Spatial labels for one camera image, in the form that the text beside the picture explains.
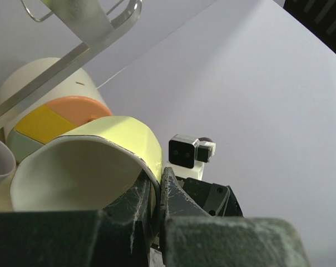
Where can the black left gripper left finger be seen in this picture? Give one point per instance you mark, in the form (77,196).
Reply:
(118,235)

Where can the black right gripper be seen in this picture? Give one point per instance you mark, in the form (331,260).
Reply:
(215,199)

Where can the round cream drawer cabinet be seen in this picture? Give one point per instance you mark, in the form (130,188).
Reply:
(73,103)

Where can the light green mug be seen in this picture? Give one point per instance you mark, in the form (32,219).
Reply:
(89,167)

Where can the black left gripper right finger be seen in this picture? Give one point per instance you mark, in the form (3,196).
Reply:
(190,236)

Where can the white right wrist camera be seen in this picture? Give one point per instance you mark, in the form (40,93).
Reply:
(188,155)

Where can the steel two-tier dish rack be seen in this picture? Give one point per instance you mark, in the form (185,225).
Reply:
(73,31)

